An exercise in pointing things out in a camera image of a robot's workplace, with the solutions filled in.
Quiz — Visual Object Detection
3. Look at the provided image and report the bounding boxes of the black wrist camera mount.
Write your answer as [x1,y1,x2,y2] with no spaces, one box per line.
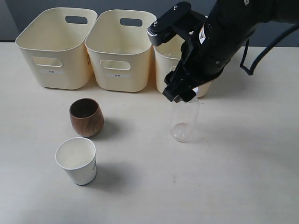
[147,1,206,46]

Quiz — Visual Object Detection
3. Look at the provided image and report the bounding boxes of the white paper cup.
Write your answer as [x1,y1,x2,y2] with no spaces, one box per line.
[55,137,97,186]

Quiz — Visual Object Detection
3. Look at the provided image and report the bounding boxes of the cream bin middle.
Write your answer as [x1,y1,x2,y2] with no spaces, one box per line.
[85,9,157,92]

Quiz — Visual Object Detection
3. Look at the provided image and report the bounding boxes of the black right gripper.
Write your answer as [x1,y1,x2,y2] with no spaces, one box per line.
[163,22,231,103]

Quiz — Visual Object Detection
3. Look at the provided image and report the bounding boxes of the cream bin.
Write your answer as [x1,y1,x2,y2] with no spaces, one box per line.
[15,7,98,90]
[153,16,218,98]
[85,9,157,92]

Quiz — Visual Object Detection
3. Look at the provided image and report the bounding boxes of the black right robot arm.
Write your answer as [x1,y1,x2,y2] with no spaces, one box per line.
[148,0,299,102]

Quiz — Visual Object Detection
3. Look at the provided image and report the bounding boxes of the brown wooden cup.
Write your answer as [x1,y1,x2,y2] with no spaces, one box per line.
[69,98,104,137]

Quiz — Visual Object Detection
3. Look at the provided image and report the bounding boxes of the cream bin right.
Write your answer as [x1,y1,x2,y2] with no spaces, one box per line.
[153,16,218,98]

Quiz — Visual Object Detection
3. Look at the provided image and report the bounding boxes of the cream bin left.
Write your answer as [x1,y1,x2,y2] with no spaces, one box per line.
[15,7,98,90]

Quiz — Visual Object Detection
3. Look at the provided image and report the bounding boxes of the clear plastic bottle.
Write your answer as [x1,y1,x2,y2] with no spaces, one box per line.
[170,97,200,142]

